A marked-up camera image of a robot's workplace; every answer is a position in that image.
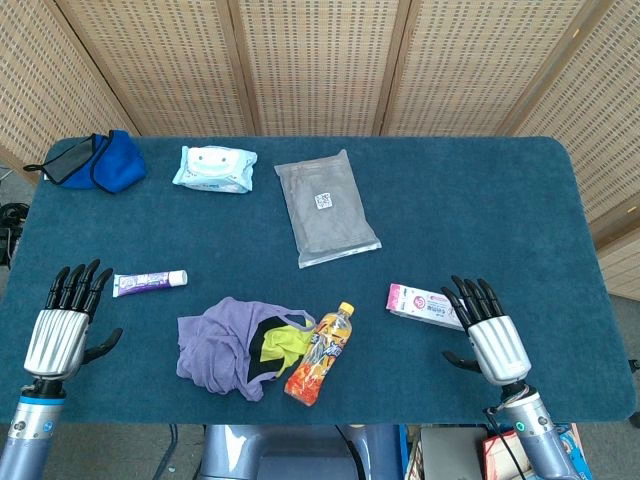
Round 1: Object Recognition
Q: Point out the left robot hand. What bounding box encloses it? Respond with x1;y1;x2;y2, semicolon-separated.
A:
23;258;124;384

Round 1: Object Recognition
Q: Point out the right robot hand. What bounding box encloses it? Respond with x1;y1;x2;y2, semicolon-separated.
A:
440;274;532;386

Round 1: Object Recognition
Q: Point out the pink white toothpaste box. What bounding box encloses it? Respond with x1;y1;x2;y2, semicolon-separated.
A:
385;282;466;332

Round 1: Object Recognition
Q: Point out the purple white toothpaste tube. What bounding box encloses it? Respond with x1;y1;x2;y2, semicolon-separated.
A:
112;269;189;299

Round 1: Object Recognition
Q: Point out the red book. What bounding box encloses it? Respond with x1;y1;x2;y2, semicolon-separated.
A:
481;432;534;480

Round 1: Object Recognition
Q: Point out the teal table mat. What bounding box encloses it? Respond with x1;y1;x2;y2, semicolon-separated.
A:
0;135;637;426

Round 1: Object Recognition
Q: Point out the lavender purple garment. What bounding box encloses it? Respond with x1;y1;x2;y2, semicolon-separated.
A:
175;296;317;403

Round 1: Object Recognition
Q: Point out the orange drink bottle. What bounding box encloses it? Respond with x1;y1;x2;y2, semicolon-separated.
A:
283;300;357;407

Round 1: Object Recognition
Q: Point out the blue cloth with grey mesh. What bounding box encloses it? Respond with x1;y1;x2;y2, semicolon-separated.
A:
22;129;147;195

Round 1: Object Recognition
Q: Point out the yellow-green garment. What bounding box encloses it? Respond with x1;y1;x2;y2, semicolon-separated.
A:
259;323;314;379

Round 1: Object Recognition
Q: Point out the grey clothing in clear bag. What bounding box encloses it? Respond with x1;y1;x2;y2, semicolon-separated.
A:
273;148;383;270

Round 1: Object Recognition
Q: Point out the light blue wet wipes pack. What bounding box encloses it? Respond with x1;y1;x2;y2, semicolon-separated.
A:
171;144;259;195

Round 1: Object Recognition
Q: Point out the grey-blue robot torso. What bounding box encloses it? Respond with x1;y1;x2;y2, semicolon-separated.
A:
199;423;402;480

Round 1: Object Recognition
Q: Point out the wooden bamboo folding screen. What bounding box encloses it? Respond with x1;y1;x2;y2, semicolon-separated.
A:
0;0;640;301

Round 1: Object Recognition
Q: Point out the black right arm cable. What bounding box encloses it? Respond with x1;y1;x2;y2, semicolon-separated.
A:
482;405;532;480

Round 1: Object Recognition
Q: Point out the black cable bundle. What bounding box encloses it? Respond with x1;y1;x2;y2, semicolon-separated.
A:
0;202;31;269

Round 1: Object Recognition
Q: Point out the thin black floor cable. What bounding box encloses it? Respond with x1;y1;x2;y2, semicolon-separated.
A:
153;424;180;480

